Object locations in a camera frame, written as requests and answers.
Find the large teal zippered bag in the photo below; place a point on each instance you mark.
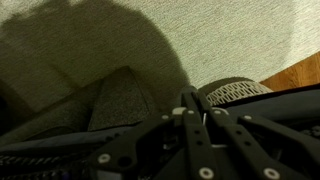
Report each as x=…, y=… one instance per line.
x=283, y=103

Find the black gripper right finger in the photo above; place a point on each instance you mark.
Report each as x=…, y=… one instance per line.
x=253, y=146

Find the beige carpet rug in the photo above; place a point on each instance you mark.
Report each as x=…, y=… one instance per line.
x=233, y=33

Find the grey fabric sofa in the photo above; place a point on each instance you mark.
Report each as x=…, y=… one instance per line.
x=116, y=100

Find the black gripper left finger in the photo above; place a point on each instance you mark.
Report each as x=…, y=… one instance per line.
x=193, y=140

